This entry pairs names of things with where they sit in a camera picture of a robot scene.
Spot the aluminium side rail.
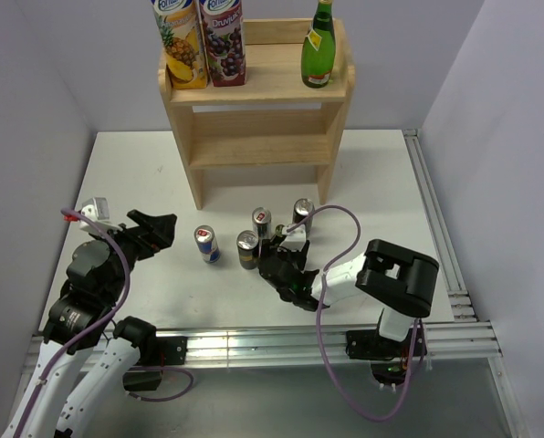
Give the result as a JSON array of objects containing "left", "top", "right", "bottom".
[{"left": 403, "top": 130, "right": 478, "bottom": 322}]

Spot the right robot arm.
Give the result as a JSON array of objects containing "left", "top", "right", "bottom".
[{"left": 258, "top": 239, "right": 439, "bottom": 356}]

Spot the black gold can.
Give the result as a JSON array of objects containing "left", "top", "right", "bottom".
[
  {"left": 292, "top": 198, "right": 315, "bottom": 236},
  {"left": 236, "top": 230, "right": 259, "bottom": 270}
]

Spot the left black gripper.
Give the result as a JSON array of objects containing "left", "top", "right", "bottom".
[{"left": 90, "top": 208, "right": 176, "bottom": 302}]

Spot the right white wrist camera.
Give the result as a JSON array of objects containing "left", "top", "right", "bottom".
[{"left": 279, "top": 224, "right": 308, "bottom": 251}]

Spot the silver slim can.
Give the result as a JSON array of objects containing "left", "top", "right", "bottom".
[{"left": 252, "top": 207, "right": 273, "bottom": 244}]

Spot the black gold can rear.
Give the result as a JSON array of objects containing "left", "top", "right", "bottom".
[{"left": 292, "top": 198, "right": 315, "bottom": 236}]

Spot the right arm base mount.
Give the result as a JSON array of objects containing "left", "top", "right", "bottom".
[{"left": 345, "top": 328, "right": 427, "bottom": 385}]

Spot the pineapple juice carton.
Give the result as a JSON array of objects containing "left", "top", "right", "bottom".
[{"left": 152, "top": 0, "right": 208, "bottom": 89}]

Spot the grape juice carton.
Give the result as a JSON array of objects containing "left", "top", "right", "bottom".
[{"left": 198, "top": 0, "right": 246, "bottom": 87}]

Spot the tall green glass bottle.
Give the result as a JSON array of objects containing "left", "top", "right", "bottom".
[{"left": 300, "top": 0, "right": 336, "bottom": 89}]

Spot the black gold can front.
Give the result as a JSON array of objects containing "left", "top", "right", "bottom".
[{"left": 236, "top": 230, "right": 259, "bottom": 270}]

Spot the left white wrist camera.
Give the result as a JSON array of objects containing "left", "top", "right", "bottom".
[{"left": 62, "top": 197, "right": 112, "bottom": 234}]

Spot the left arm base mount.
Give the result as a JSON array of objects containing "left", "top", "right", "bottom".
[{"left": 122, "top": 336, "right": 188, "bottom": 393}]

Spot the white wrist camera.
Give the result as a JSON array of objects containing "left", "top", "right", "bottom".
[
  {"left": 279, "top": 224, "right": 308, "bottom": 251},
  {"left": 62, "top": 197, "right": 112, "bottom": 234}
]

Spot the blue silver energy drink can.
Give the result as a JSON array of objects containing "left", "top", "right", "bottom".
[{"left": 194, "top": 224, "right": 220, "bottom": 264}]

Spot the aluminium front rail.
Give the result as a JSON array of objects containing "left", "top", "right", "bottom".
[{"left": 157, "top": 322, "right": 502, "bottom": 369}]

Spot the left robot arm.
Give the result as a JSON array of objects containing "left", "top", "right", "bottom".
[{"left": 4, "top": 208, "right": 177, "bottom": 437}]

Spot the wooden two-tier shelf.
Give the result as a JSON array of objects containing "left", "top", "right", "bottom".
[{"left": 158, "top": 18, "right": 355, "bottom": 209}]

